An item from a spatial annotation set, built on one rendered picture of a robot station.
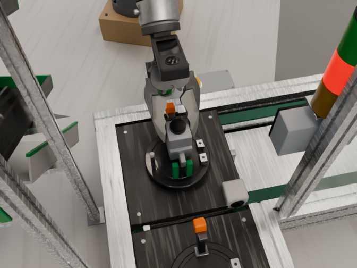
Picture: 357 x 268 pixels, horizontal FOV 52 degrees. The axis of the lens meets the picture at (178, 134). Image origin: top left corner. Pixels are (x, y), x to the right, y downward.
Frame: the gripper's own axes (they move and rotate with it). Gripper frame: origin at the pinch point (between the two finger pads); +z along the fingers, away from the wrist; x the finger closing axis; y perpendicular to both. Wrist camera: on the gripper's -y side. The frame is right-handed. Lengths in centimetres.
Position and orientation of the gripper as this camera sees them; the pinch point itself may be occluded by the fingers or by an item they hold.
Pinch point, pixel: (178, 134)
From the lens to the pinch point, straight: 68.8
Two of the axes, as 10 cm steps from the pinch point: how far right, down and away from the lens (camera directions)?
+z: 1.5, 9.6, 2.3
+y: -1.6, -2.1, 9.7
